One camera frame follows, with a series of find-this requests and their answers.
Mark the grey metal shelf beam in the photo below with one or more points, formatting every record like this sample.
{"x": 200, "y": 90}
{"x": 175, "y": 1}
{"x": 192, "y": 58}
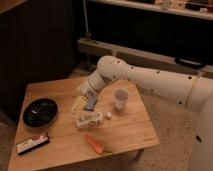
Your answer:
{"x": 139, "y": 57}

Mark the black and red box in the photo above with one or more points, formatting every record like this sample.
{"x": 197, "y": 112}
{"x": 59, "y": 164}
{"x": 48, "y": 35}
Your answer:
{"x": 32, "y": 143}

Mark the black ceramic bowl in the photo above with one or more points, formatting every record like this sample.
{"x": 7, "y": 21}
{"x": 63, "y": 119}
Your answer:
{"x": 40, "y": 113}

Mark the clear plastic cup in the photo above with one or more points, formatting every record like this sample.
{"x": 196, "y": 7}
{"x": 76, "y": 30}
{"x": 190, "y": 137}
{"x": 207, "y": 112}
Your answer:
{"x": 120, "y": 98}

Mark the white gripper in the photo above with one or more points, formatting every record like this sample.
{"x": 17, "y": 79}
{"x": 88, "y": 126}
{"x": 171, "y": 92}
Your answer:
{"x": 91, "y": 85}

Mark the black handle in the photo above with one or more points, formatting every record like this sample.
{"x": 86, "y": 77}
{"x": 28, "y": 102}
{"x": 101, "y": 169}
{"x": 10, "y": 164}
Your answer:
{"x": 189, "y": 64}

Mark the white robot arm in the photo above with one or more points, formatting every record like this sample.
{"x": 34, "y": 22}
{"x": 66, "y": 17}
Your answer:
{"x": 195, "y": 92}

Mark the upper shelf with items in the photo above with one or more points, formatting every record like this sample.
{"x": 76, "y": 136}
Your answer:
{"x": 157, "y": 8}

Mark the wooden table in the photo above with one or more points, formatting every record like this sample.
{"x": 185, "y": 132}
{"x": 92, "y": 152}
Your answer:
{"x": 71, "y": 139}

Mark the orange pepper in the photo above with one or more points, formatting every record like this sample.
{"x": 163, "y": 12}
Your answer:
{"x": 97, "y": 147}

